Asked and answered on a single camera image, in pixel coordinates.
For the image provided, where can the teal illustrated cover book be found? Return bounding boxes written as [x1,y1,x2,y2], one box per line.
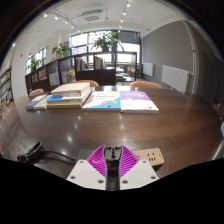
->
[81,90,122,112]

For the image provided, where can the black power strip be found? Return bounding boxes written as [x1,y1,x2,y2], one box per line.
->
[76,147,165,171]

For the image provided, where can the white wall pipe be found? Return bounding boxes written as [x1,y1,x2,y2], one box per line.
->
[182,20,198,95]

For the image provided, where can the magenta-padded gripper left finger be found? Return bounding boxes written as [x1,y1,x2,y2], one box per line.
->
[66,145,108,191]

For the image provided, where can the large end window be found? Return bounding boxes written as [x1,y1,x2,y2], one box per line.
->
[69,30,142,64]

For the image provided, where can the black bundled power cable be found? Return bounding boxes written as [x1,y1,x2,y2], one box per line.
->
[16,140,78,164]

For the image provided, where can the side window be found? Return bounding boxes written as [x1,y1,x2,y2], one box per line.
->
[24,47,48,75]

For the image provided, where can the dark grey door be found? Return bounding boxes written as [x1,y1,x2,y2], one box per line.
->
[200,49,218,106]

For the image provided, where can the ceiling spot lights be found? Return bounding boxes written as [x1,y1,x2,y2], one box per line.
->
[41,0,133,34]

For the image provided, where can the thin white book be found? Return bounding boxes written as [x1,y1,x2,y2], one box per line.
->
[33,94,51,111]

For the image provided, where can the large bushy potted plant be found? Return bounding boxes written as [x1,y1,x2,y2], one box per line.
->
[91,30,119,53]

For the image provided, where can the thick cream book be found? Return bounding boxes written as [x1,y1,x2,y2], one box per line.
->
[50,82,92,95]

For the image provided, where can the dark blue book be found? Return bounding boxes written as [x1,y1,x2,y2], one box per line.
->
[24,93,49,110]

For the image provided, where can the large white wall radiator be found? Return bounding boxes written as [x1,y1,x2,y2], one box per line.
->
[161,64,190,94]

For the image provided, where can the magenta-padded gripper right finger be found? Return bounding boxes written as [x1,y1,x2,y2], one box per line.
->
[118,145,160,191]

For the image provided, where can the blue and white book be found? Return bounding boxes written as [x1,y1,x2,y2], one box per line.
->
[45,88,92,109]

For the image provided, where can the purple cover book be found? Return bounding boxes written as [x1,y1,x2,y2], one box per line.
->
[119,90,160,114]

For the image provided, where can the small potted plant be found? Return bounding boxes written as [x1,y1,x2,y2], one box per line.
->
[28,54,46,73]

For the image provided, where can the ceiling air conditioner unit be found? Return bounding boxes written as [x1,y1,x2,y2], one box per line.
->
[80,8,105,24]

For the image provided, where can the wall bookshelf unit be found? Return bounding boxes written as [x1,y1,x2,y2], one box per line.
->
[0,66,15,116]

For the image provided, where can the dark divider shelf unit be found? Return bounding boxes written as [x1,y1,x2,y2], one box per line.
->
[24,51,138,94]

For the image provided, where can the small white wall radiator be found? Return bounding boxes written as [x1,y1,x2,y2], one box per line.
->
[142,62,155,78]

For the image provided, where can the medium potted plant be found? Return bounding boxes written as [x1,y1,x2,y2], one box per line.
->
[51,42,72,58]

